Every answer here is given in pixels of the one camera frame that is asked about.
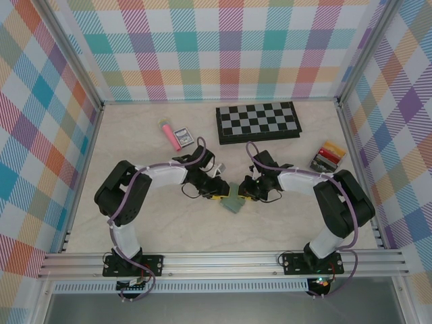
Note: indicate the orange credit card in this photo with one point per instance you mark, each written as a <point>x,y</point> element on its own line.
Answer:
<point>335,148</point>

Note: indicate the aluminium frame post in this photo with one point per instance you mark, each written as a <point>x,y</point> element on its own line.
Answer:
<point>366,50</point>
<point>81,62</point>

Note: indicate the aluminium mounting rail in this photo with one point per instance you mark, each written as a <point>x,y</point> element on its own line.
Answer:
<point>219,263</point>

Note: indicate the small controller board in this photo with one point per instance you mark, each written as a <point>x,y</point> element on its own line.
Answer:
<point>133,285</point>
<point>319,281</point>

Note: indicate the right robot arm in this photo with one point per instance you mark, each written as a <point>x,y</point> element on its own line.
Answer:
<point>344,206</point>

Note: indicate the green card holder wallet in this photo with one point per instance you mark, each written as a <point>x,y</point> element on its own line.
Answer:
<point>234,204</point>

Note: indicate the blue playing card deck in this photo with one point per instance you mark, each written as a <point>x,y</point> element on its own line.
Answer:
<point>184,136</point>

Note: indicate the black credit card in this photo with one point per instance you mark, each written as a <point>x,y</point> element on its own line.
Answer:
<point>322,161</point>

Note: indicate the red credit card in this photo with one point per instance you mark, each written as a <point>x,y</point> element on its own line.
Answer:
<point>329,152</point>

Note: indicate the folding chess board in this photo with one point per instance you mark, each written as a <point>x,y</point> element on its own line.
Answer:
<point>258,119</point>

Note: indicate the aluminium side rail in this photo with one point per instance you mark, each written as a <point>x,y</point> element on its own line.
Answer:
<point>359,175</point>
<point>82,179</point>

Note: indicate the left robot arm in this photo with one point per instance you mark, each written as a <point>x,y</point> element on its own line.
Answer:
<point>118,202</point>

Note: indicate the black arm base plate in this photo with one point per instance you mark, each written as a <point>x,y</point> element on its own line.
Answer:
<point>153,265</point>
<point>290,263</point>

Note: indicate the clear plastic card box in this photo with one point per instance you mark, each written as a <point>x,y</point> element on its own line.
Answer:
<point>325,157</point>

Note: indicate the pink toy microphone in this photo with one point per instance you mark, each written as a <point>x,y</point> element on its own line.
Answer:
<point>168,133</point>

